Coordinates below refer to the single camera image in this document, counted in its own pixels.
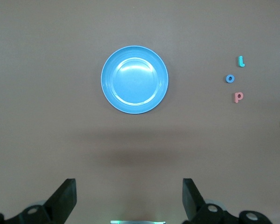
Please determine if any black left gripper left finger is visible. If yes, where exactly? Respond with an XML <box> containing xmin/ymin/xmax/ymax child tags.
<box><xmin>0</xmin><ymin>178</ymin><xmax>77</xmax><ymax>224</ymax></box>

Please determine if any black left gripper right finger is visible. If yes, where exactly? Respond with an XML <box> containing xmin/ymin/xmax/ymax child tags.
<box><xmin>182</xmin><ymin>178</ymin><xmax>275</xmax><ymax>224</ymax></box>

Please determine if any pink foam letter p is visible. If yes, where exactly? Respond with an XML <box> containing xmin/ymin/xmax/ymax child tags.
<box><xmin>233</xmin><ymin>91</ymin><xmax>244</xmax><ymax>104</ymax></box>

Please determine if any blue plate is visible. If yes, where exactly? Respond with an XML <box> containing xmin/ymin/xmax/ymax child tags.
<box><xmin>100</xmin><ymin>45</ymin><xmax>169</xmax><ymax>115</ymax></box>

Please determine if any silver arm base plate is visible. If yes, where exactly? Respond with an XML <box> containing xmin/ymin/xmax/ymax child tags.
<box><xmin>110</xmin><ymin>220</ymin><xmax>167</xmax><ymax>224</ymax></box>

